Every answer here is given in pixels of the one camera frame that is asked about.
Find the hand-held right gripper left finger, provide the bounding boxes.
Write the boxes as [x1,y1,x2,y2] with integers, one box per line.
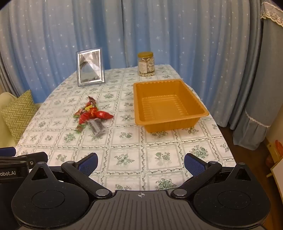
[27,153,113,199]

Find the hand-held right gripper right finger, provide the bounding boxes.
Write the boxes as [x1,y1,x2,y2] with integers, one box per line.
[171,153,255,199]

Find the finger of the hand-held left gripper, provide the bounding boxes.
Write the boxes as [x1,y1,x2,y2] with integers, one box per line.
[16,152,48,169]
[0,147,16,157]

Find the dark grey snack packet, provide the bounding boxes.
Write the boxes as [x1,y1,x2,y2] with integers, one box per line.
[87,120,106,135]

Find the red snack packet white print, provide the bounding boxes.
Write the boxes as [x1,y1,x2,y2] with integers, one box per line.
[79,113,95,125]

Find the yellow green candy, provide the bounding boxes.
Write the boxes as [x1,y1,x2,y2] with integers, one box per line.
[74,105,98,116]

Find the orange plastic tray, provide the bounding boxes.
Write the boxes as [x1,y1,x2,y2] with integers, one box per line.
[133,79,210,133]

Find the green zigzag cushion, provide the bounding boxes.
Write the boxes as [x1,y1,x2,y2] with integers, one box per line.
[1,90,39,142]

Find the yellow box with orange print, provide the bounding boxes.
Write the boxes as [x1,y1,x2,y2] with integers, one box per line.
[266,139,283,161]

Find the white board with wooden edge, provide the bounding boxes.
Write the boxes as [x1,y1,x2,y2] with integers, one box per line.
[266,161,283,199]

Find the nut jar with gold lid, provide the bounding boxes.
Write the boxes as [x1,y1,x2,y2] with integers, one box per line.
[137,51,155,77]

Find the plain grey-blue curtain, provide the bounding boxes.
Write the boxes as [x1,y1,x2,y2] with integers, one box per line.
[230,0,264,131]

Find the lace-trimmed grey-blue cover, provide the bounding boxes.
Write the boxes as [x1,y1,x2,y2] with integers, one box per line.
[232,0,283,151]

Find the blue star-print curtain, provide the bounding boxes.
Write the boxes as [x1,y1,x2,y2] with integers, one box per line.
[0,0,251,124]

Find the silver picture frame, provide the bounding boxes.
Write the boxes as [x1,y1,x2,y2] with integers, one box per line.
[76,47,105,87]

